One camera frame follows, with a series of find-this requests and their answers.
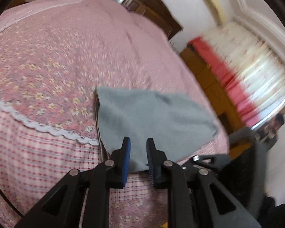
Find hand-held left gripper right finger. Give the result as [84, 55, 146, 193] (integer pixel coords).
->
[146, 138, 262, 228]

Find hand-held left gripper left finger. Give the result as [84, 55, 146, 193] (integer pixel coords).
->
[14, 136, 131, 228]

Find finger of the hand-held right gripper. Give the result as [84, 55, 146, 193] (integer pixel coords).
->
[180, 154, 231, 174]

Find grey pants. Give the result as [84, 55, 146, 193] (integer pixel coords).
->
[96, 87, 218, 173]

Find person's head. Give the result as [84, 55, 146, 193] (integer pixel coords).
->
[255, 113, 285, 148]

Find long wooden drawer cabinet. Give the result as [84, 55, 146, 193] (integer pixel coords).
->
[179, 46, 250, 157]

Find white and red floral curtain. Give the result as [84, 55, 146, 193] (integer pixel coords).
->
[188, 21, 285, 129]

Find pink floral bedspread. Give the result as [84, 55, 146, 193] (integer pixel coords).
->
[0, 0, 231, 228]

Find dark wooden headboard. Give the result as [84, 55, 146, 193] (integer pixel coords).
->
[82, 0, 183, 38]

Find cream air conditioner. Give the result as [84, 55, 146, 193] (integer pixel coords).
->
[201, 0, 230, 26]

